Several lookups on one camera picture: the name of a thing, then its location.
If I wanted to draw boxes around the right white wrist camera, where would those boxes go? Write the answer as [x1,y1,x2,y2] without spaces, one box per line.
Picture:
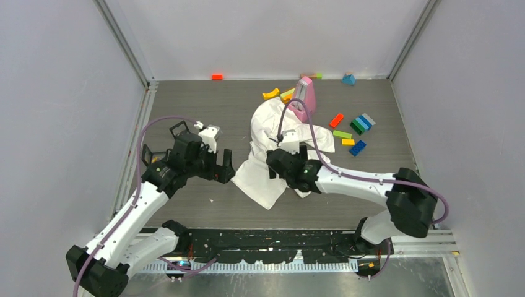
[277,129,300,155]

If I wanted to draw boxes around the yellow arch block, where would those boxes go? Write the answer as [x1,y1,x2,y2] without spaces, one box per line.
[261,88,280,100]

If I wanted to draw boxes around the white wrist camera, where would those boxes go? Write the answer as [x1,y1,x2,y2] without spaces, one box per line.
[277,129,300,155]
[194,121,222,153]

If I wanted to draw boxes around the green blue stacked bricks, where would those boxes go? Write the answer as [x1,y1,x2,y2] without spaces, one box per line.
[350,113,376,135]

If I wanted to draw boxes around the blue wooden house block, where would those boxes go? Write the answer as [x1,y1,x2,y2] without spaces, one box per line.
[341,72,357,86]

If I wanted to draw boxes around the wood and green blocks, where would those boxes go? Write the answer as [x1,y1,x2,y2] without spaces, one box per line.
[300,72,323,80]

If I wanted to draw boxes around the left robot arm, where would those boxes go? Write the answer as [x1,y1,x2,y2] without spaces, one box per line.
[66,126,235,296]

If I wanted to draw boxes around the white perforated cable duct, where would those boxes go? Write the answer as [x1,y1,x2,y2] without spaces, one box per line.
[139,259,358,274]

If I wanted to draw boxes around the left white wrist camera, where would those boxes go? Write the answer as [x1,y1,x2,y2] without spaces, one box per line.
[194,121,222,153]

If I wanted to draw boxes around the white t-shirt with daisy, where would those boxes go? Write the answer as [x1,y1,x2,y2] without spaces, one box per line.
[232,99,335,210]

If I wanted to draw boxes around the lime green flat block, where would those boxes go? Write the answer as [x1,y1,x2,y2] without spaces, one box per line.
[332,130,352,139]

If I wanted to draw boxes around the yellow small block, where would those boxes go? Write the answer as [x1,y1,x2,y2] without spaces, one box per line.
[341,139,355,146]

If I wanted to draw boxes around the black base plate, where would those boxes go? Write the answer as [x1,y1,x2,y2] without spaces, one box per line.
[180,228,366,265]

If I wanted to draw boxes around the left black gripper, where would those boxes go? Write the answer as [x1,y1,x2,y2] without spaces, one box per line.
[186,144,235,183]

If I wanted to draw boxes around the light green long block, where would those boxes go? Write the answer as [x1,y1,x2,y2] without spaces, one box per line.
[280,88,295,98]

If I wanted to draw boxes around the orange block by metronome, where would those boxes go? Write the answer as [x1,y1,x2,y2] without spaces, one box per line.
[282,94,292,104]

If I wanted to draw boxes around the blue lego brick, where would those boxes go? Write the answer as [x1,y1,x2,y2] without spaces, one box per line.
[349,140,367,157]

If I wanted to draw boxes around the black display box with coin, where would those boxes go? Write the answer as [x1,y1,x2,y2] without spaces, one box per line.
[141,144,167,166]

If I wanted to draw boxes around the empty black display box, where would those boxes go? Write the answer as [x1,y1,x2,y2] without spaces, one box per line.
[169,121,190,139]

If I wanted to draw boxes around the orange-red block at wall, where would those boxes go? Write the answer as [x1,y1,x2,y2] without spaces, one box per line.
[211,73,223,80]

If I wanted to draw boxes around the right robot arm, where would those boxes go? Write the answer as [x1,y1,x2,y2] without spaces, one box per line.
[266,146,438,254]

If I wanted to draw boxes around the red-orange flat block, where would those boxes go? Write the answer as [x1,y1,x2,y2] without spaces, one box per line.
[329,113,344,129]

